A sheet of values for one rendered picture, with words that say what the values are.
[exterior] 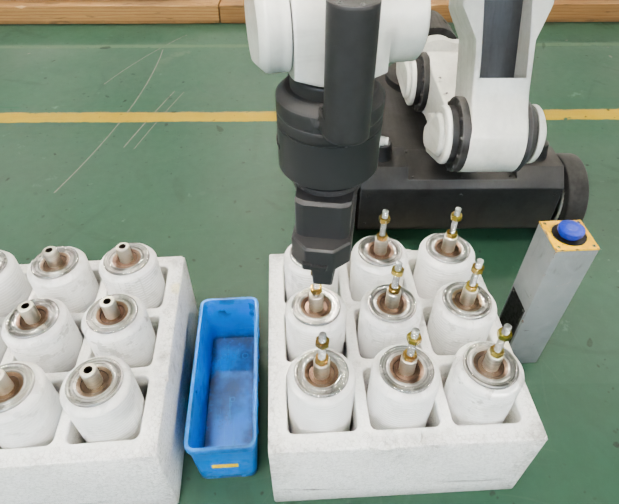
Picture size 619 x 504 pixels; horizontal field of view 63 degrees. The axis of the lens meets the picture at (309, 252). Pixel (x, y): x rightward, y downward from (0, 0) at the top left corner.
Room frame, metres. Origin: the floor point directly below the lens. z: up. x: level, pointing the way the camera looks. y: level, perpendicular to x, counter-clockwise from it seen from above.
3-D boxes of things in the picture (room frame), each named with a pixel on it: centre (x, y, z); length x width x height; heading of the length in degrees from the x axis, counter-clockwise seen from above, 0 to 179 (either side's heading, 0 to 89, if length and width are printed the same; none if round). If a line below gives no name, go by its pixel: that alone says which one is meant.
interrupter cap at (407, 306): (0.50, -0.13, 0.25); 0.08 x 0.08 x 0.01
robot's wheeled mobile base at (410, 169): (1.22, -0.34, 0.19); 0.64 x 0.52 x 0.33; 1
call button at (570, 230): (0.59, -0.41, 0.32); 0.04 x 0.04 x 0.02
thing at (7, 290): (0.58, 0.54, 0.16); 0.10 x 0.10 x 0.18
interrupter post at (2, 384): (0.36, 0.41, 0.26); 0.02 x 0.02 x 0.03
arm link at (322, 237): (0.38, -0.02, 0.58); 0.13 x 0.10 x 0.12; 172
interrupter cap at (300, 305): (0.50, -0.01, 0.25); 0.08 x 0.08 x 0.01
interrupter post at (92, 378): (0.36, 0.29, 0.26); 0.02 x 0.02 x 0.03
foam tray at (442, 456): (0.50, -0.13, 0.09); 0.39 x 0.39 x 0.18; 3
